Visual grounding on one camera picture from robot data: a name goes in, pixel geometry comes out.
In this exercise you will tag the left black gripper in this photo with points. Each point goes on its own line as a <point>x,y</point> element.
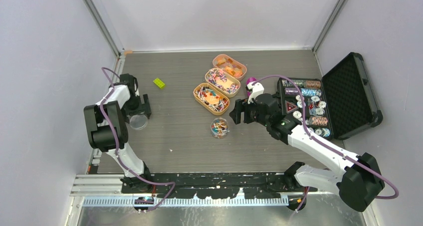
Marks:
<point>142,109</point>

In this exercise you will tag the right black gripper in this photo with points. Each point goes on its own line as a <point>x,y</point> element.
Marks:
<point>241,106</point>

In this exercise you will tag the white round cup lid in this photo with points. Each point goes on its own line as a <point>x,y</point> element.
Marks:
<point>138,122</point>

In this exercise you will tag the clear plastic cup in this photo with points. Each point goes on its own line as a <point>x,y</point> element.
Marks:
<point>219,128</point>

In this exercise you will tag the magenta plastic scoop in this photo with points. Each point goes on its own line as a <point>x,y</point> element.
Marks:
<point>249,83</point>

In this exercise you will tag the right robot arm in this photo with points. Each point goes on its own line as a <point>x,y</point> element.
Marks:
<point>356,179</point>

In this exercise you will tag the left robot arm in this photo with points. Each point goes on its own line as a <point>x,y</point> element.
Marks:
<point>106,124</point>

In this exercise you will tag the pink tray popsicle candies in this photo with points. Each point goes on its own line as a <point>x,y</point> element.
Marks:
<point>230,66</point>

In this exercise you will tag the tan tray round lollipops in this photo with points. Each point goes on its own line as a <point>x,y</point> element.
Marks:
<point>212,99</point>

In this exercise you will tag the cream tray swirl lollipops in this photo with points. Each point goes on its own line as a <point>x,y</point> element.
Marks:
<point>223,82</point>

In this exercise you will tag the yellow-green toy brick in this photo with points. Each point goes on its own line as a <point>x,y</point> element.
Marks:
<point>159,83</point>

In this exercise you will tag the black poker chip case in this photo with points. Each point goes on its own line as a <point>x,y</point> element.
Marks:
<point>339,105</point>

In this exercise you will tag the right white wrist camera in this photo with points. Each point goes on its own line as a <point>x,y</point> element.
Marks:
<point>257,89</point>

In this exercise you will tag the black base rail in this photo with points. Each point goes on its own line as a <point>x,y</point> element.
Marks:
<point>257,185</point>

